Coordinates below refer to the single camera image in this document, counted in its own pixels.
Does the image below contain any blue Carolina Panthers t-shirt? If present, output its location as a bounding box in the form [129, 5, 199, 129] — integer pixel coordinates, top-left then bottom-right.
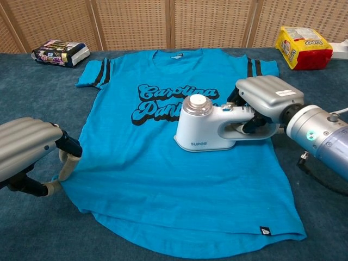
[53, 48, 307, 259]

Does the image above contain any teal table mat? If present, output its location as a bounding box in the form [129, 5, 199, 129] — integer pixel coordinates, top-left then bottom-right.
[0, 47, 348, 261]

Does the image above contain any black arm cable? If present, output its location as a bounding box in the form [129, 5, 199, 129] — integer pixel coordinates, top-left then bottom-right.
[296, 151, 348, 197]

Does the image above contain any dark printed pad package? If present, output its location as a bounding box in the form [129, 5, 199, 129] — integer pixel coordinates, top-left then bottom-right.
[31, 39, 91, 69]

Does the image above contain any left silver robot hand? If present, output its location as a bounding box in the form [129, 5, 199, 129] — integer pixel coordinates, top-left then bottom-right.
[0, 116, 83, 197]

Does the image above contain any wicker folding screen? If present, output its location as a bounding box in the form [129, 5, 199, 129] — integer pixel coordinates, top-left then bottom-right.
[0, 0, 348, 54]

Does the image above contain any yellow red snack bag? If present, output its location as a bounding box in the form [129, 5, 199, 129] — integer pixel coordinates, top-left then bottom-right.
[275, 26, 334, 70]

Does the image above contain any white handheld garment steamer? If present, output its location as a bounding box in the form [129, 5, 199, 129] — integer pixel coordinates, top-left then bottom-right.
[173, 94, 281, 153]

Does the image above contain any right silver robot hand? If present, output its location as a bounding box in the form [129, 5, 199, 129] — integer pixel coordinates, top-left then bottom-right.
[227, 75, 305, 135]

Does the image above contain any white power strip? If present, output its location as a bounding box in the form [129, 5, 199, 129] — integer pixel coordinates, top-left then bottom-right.
[330, 39, 348, 60]

